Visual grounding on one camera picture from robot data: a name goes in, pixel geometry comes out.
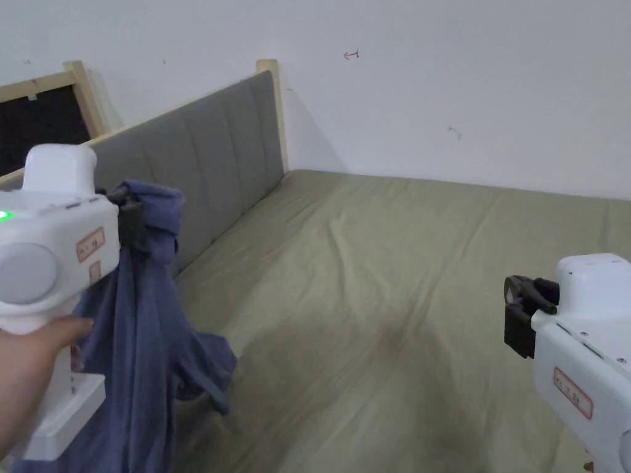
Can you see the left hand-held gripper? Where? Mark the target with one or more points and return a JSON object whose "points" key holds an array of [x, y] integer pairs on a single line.
{"points": [[54, 231]]}

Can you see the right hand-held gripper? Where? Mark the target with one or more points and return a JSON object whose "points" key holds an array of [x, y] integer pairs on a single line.
{"points": [[586, 354]]}

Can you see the dark blue shirt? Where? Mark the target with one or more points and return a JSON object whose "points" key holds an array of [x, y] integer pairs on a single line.
{"points": [[143, 320]]}

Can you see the person's left hand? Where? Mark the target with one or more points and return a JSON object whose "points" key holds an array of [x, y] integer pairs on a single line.
{"points": [[27, 364]]}

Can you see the grey padded headboard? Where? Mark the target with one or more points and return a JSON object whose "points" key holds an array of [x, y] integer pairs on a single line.
{"points": [[207, 148]]}

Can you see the wooden framed dark panel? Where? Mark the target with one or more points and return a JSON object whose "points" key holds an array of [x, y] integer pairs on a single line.
{"points": [[39, 123]]}

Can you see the bed with pale green sheet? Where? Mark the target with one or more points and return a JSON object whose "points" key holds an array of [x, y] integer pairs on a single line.
{"points": [[374, 256]]}

